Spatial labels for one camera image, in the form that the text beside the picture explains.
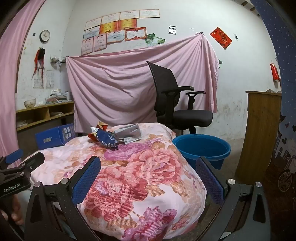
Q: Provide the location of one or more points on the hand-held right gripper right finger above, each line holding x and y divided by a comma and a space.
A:
210, 183

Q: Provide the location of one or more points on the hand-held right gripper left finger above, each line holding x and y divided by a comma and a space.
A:
87, 180

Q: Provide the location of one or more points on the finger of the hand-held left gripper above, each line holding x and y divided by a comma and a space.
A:
13, 156
32, 162

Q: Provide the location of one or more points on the blue plastic basin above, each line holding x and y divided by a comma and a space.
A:
201, 148

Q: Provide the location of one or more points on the red paper box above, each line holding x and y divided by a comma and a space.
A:
102, 126

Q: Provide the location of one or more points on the silver medicine sachet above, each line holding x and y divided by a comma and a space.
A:
131, 140
128, 131

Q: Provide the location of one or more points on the person's left hand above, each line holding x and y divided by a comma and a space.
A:
17, 209

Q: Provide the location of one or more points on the blue cardboard box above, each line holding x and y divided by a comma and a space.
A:
50, 138

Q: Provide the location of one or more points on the blue snack wrapper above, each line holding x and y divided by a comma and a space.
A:
107, 139

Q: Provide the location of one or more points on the wooden shelf unit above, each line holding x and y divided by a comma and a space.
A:
44, 109

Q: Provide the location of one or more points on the floral ceramic bowl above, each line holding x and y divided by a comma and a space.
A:
30, 103

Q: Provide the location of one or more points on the pile of papers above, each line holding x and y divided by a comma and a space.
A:
57, 97

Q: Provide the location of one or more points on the black office chair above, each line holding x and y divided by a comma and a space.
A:
185, 115

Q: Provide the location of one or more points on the wooden cabinet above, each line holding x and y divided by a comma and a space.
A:
259, 129

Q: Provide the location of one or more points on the pink curtain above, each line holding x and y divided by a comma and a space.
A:
11, 81

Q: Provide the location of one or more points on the pink hanging sheet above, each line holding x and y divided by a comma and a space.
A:
120, 88

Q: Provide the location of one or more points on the red hanging ornament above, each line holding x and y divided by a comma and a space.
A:
38, 60

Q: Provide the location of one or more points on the blue printed curtain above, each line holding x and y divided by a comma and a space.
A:
285, 92

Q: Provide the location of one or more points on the red hanging bag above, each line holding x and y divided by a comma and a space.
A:
275, 71

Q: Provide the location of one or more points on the green plant picture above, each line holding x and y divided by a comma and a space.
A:
159, 41
149, 39

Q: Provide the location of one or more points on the wall calendar papers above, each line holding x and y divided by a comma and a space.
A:
48, 80

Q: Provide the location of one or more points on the round wall clock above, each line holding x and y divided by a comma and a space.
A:
44, 36

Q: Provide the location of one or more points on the red paper wall poster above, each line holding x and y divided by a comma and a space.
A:
220, 37

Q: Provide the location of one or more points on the small black wall hook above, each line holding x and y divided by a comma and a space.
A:
235, 36

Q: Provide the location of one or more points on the group of wall certificates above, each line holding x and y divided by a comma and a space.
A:
115, 30

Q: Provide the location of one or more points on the small wall photo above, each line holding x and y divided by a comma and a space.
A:
172, 30

